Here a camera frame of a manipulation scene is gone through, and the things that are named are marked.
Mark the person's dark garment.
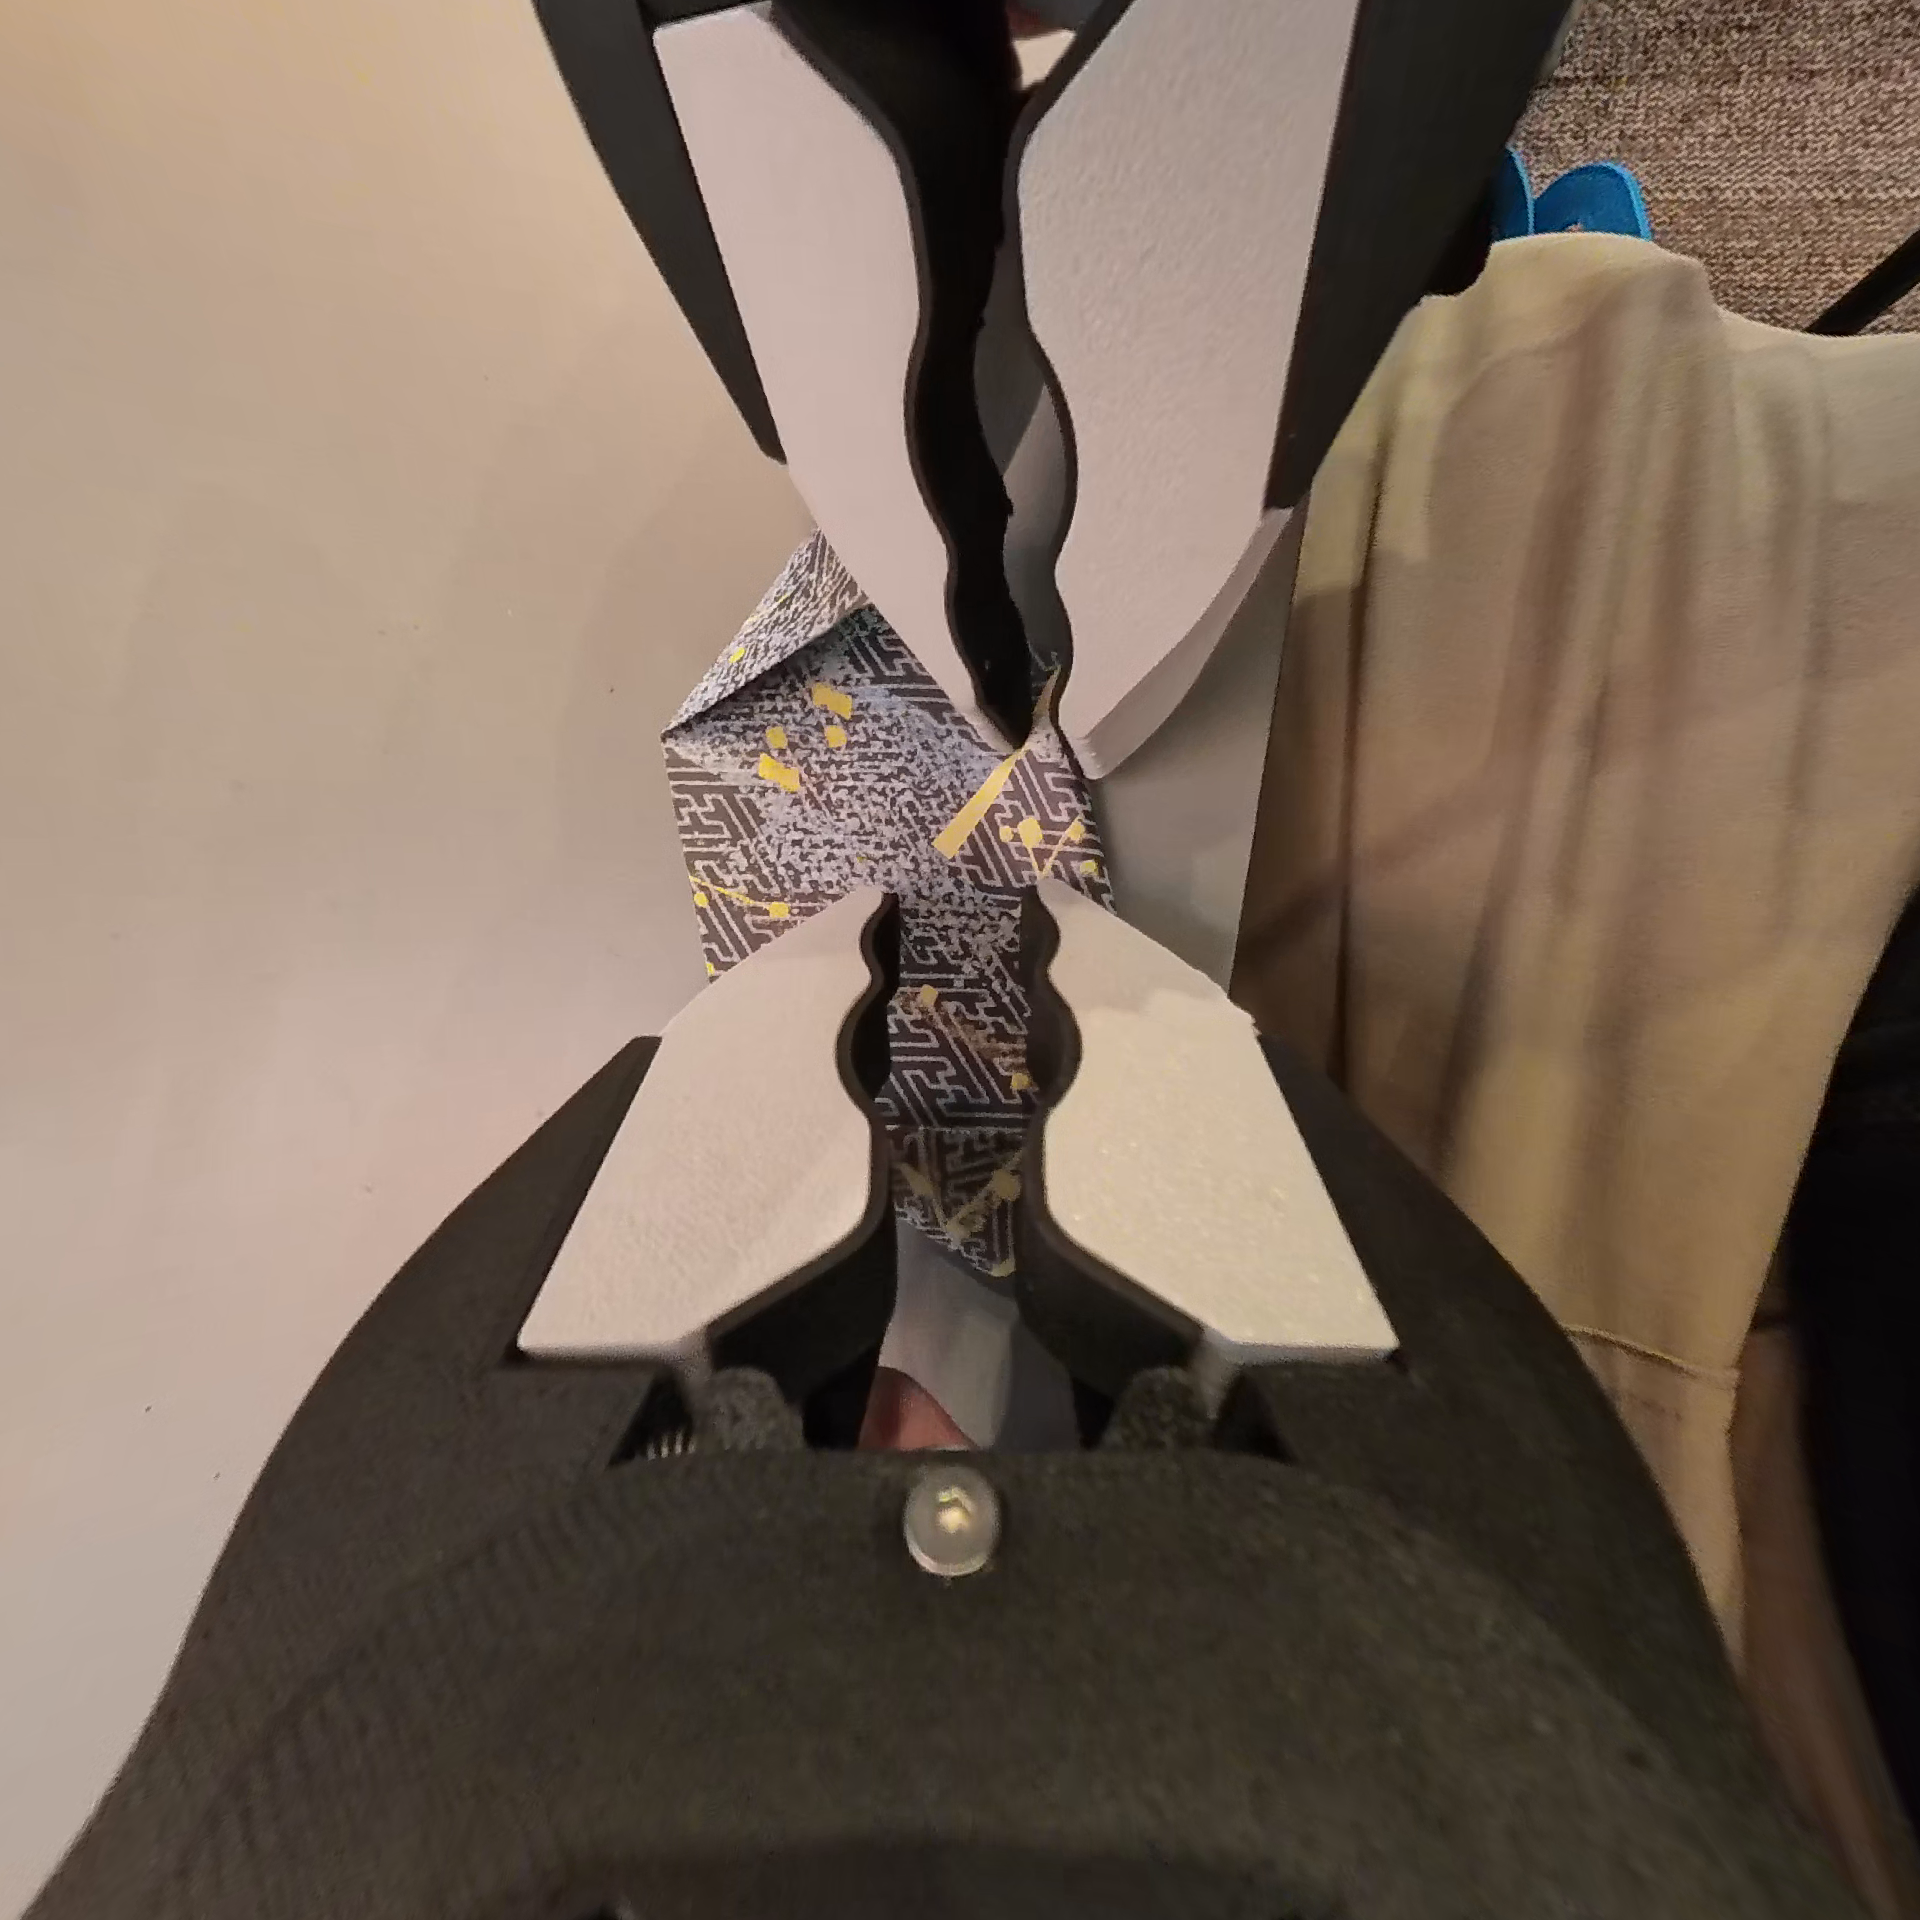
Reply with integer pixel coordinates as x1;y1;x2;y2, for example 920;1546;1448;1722
1776;961;1920;1920

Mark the thin black rod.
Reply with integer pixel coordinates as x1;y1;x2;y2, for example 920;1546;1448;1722
1807;232;1920;338

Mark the person's beige garment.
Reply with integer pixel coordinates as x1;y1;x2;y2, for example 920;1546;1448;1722
1229;232;1920;1696

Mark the blue fabric item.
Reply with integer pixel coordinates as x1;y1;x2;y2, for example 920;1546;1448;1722
1491;152;1653;245

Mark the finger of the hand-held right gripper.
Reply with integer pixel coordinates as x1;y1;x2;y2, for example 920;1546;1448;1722
651;0;1037;753
982;0;1306;781

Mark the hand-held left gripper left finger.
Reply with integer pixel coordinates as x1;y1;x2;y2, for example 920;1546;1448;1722
514;890;905;1376

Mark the patterned grey origami paper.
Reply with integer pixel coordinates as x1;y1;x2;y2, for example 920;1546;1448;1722
661;526;1119;1292

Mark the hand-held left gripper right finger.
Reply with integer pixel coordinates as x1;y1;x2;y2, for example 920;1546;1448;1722
1017;882;1408;1376

